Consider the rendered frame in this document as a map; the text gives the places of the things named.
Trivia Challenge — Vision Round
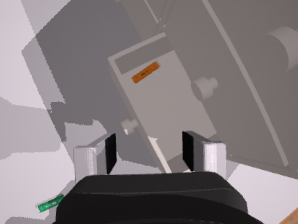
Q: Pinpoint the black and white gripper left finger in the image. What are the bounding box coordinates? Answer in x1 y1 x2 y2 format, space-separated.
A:
73 133 117 184

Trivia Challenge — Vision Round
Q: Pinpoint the white chest of drawers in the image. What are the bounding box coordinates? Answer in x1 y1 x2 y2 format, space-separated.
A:
146 0 298 180

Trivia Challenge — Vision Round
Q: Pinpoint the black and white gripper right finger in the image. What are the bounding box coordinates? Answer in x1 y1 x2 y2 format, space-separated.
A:
182 131 226 180

